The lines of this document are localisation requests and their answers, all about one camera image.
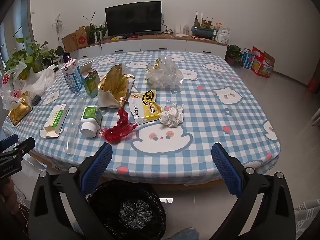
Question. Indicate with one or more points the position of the grey patterned cloth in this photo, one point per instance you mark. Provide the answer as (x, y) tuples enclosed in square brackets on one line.
[(306, 212)]

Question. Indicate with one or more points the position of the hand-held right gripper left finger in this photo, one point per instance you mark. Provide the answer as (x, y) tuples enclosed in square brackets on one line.
[(98, 165)]

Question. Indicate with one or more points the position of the person's left hand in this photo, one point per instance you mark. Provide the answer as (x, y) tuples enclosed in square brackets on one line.
[(7, 192)]

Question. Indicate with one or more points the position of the small green potted plant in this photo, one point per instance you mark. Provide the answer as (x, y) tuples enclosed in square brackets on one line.
[(233, 53)]

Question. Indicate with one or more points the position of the clear plastic tube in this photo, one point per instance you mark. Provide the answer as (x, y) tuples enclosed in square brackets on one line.
[(75, 122)]

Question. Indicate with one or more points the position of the blue checked tablecloth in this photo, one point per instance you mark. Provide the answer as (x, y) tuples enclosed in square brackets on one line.
[(200, 120)]

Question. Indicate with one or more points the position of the open colourful cardboard box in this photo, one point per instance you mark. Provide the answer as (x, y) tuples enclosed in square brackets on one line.
[(266, 67)]

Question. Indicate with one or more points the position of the white cabinet wooden top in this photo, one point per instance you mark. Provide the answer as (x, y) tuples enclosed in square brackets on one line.
[(150, 45)]

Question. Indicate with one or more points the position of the blue printed carton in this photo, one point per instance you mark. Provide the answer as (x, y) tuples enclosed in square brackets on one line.
[(248, 58)]

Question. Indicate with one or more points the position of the tall leafy potted plant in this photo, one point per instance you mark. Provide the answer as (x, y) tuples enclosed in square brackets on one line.
[(96, 31)]

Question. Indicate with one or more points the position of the clear plastic bag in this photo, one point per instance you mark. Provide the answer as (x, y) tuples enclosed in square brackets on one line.
[(163, 73)]

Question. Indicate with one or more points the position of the spray bottle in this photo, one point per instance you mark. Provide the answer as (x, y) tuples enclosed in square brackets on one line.
[(219, 25)]

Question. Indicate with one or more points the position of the yellow white snack packet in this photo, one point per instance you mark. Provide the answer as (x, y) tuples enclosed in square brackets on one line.
[(145, 105)]

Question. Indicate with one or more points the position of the potted pothos plant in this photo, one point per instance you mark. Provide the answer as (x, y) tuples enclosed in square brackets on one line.
[(27, 55)]

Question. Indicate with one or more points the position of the person's blue trouser leg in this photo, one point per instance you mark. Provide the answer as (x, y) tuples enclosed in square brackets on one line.
[(185, 233)]

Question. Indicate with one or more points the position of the white router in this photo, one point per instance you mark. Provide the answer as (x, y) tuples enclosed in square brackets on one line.
[(180, 33)]

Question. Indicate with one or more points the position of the blue white milk carton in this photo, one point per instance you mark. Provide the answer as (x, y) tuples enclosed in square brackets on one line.
[(72, 76)]

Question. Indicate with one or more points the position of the red object on floor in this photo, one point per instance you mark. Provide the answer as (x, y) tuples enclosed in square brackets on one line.
[(312, 83)]

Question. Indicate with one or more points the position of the small heart-leaf plant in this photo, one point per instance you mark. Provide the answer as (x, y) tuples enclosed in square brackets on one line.
[(59, 51)]

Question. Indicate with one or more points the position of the white bag on cabinet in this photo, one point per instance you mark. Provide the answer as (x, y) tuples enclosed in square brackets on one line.
[(222, 35)]

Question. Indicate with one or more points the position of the blue planter dry plants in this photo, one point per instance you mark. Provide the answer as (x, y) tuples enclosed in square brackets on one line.
[(203, 28)]

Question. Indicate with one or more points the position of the red mesh net bag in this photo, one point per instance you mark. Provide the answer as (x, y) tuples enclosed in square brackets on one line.
[(117, 128)]

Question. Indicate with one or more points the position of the brown box red flower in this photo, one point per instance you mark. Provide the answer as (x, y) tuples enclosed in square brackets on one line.
[(81, 38)]

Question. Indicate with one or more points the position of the small gold foil bag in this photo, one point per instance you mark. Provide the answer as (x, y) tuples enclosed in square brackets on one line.
[(20, 110)]

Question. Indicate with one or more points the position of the bin with black liner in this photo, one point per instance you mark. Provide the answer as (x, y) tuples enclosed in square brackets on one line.
[(127, 210)]

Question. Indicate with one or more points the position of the red printed carton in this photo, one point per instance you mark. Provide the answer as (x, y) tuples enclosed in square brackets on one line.
[(257, 55)]

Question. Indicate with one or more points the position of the black curved monitor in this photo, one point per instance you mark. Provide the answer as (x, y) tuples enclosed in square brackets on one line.
[(133, 17)]

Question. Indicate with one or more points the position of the white paper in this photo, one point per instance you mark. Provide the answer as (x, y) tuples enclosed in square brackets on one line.
[(172, 116)]

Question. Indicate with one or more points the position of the clear bag red print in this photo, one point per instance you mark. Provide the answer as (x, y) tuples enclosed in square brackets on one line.
[(10, 90)]

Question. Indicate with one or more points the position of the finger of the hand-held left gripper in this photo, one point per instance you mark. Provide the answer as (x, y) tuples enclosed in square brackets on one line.
[(23, 145), (8, 140)]

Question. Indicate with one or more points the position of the white bottle green label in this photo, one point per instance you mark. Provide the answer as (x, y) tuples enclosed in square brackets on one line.
[(90, 120)]

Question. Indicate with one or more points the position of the plain brown cardboard box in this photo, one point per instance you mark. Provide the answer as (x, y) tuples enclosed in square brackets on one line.
[(70, 42)]

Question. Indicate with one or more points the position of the small black oval object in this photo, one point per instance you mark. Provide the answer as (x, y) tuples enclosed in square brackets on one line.
[(36, 99)]

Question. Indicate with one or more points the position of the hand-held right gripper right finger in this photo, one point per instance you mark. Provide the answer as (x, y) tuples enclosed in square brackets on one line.
[(226, 166)]

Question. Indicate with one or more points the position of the white green medicine box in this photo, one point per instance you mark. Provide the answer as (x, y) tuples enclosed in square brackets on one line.
[(56, 121)]

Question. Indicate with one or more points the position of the large gold foil bag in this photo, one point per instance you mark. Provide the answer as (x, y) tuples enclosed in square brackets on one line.
[(115, 87)]

